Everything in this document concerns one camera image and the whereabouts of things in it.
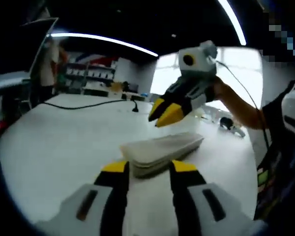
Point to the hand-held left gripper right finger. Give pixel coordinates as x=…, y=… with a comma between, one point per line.
x=206, y=204

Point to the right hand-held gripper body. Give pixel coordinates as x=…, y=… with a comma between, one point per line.
x=199, y=64

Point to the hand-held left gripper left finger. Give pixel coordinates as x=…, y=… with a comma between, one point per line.
x=98, y=204

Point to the white towel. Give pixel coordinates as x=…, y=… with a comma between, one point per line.
x=162, y=150

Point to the dark round object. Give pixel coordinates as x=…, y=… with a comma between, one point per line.
x=229, y=124

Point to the ceiling light strip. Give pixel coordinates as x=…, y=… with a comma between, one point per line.
x=100, y=39
x=233, y=19

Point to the storage shelves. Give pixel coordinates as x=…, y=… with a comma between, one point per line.
x=91, y=73

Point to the white worn device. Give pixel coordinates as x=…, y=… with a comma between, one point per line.
x=292, y=105

